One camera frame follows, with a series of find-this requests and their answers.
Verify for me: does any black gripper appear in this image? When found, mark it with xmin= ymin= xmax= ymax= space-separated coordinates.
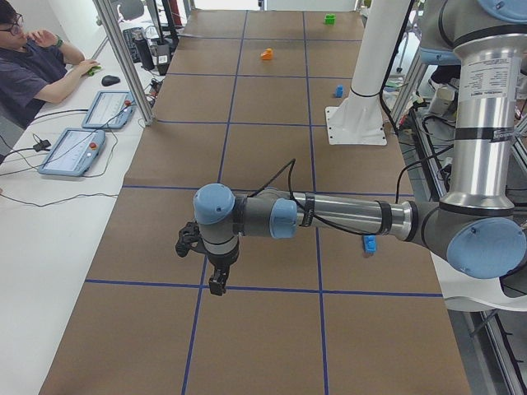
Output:
xmin=207 ymin=245 xmax=240 ymax=295

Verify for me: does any orange trapezoid block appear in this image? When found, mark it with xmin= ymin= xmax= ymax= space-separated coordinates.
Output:
xmin=260 ymin=48 xmax=273 ymax=61

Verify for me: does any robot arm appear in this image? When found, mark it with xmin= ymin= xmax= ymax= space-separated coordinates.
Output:
xmin=175 ymin=1 xmax=526 ymax=295

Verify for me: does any blue block near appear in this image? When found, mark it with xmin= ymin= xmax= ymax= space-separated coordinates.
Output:
xmin=362 ymin=235 xmax=377 ymax=254

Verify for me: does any near teach pendant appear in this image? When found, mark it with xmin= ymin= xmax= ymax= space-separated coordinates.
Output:
xmin=38 ymin=128 xmax=105 ymax=177

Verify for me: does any teach pendant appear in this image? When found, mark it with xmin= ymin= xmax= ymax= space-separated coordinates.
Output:
xmin=38 ymin=128 xmax=105 ymax=177
xmin=82 ymin=91 xmax=135 ymax=129

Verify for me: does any far teach pendant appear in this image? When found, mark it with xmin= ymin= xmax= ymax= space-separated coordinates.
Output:
xmin=82 ymin=91 xmax=135 ymax=129

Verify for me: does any black computer mouse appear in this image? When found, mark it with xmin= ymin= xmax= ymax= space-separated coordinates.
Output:
xmin=100 ymin=75 xmax=120 ymax=87

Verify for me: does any black water bottle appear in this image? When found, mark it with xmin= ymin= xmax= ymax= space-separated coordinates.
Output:
xmin=134 ymin=31 xmax=155 ymax=71

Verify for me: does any black keyboard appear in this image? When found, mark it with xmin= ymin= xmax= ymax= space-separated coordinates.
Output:
xmin=122 ymin=27 xmax=144 ymax=63

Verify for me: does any seated person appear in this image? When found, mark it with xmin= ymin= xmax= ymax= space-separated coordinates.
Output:
xmin=1 ymin=1 xmax=99 ymax=128

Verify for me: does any green block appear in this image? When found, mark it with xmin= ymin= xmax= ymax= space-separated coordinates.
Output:
xmin=324 ymin=13 xmax=336 ymax=25

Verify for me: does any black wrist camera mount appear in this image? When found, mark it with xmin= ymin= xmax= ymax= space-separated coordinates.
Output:
xmin=175 ymin=221 xmax=206 ymax=258

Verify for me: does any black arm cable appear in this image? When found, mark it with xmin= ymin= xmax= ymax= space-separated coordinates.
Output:
xmin=246 ymin=157 xmax=454 ymax=239

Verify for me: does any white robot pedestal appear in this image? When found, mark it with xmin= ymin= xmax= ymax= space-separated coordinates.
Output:
xmin=325 ymin=0 xmax=412 ymax=146

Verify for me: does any aluminium frame post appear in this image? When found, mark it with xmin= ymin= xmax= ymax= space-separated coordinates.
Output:
xmin=93 ymin=0 xmax=154 ymax=126

